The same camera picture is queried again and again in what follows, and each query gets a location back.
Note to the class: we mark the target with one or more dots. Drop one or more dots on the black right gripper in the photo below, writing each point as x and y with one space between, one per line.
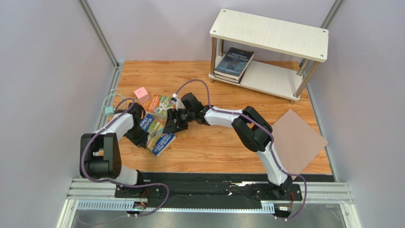
176 118

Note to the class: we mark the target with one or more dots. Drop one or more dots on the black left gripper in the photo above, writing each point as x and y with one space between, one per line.
141 141

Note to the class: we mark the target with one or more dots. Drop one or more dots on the blue 91-storey treehouse book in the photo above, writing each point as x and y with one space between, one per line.
157 141

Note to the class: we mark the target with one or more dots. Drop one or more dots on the orange treehouse book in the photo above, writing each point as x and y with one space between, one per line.
159 105

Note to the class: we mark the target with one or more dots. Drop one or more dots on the black 169-storey treehouse book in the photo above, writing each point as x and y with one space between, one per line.
228 79

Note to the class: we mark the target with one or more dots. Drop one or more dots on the Nineteen Eighty-Four book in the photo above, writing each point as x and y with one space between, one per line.
234 63

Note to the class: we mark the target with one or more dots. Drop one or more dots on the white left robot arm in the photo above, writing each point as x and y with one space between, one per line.
100 158

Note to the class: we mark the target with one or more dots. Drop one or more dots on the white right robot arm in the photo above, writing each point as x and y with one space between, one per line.
254 132

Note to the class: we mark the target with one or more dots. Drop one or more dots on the pink cube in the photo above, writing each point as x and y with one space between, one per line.
142 95

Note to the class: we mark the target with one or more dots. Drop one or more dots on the white two-tier shelf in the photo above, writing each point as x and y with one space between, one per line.
307 42

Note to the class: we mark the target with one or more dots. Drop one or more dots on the brown paper file folder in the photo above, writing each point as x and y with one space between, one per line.
296 143

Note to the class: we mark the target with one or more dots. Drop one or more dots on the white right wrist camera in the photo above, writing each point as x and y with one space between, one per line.
177 101

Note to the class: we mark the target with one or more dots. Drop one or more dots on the teal charger with cable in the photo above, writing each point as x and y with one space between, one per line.
110 110

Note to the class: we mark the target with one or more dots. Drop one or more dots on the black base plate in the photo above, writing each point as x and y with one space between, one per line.
207 191

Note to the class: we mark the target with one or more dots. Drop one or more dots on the aluminium rail frame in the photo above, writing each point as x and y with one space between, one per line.
218 172

